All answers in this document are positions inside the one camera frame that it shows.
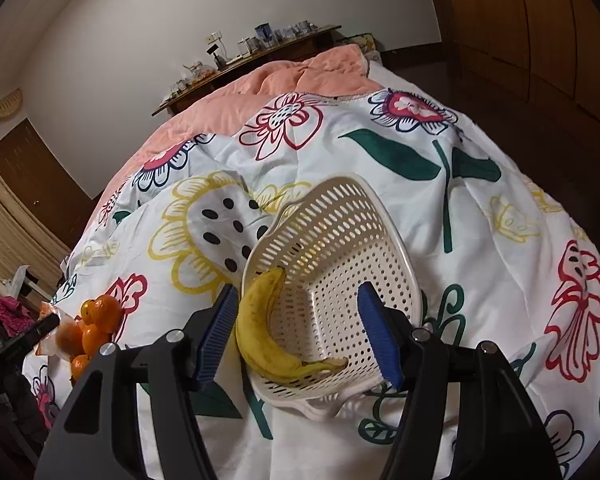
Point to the white perforated plastic basket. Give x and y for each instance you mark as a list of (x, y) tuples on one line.
[(340, 230)]

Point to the brown wooden door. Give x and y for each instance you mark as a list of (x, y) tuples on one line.
[(35, 170)]

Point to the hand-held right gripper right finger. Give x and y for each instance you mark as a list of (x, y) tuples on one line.
[(380, 337)]

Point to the small black display stand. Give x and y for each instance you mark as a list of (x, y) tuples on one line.
[(212, 54)]

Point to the white frame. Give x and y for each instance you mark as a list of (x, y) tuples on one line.
[(20, 280)]

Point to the white patterned mug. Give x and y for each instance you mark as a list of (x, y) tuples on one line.
[(301, 27), (282, 34)]

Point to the beige curtain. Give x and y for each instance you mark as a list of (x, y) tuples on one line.
[(10, 240)]

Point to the white floral duvet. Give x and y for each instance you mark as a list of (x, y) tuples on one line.
[(480, 270)]

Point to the snack bag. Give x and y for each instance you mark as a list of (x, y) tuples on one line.
[(207, 74)]

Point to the small glass jars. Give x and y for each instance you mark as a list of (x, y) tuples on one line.
[(177, 87)]

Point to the yellow banana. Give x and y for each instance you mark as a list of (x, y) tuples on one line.
[(252, 327)]

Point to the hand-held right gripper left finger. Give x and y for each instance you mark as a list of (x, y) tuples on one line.
[(214, 332)]

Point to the small orange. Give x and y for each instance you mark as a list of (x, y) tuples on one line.
[(69, 339), (87, 308), (80, 364), (96, 342)]

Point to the wooden headboard shelf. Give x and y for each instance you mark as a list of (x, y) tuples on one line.
[(280, 51)]

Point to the clear plastic bag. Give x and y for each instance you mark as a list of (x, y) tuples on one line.
[(55, 311)]

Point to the red cloth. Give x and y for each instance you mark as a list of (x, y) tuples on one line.
[(7, 312)]

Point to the large orange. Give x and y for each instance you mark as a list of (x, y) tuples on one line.
[(106, 314)]

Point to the wall socket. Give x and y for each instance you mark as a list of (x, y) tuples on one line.
[(215, 38)]

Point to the pink blanket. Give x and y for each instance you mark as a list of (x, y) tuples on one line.
[(280, 80)]

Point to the dark cloth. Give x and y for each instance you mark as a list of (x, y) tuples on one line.
[(10, 410)]

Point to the wooden wardrobe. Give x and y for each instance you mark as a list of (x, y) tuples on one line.
[(530, 35)]

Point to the white bed sheet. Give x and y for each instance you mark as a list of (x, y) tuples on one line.
[(390, 76)]

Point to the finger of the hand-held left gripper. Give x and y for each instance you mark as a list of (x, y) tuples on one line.
[(25, 341)]

